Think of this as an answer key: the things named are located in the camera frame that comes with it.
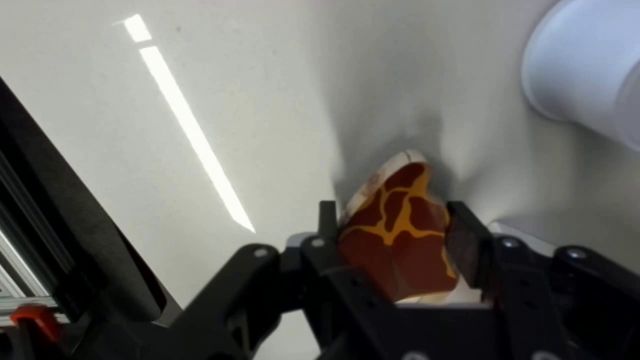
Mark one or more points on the small white cup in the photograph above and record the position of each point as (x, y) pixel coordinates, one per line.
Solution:
(586, 67)

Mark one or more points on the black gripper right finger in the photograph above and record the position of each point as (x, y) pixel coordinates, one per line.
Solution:
(546, 300)

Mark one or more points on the toy pizza slice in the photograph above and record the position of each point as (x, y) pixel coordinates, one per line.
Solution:
(401, 246)

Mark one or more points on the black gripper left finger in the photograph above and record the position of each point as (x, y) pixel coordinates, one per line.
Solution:
(312, 300)

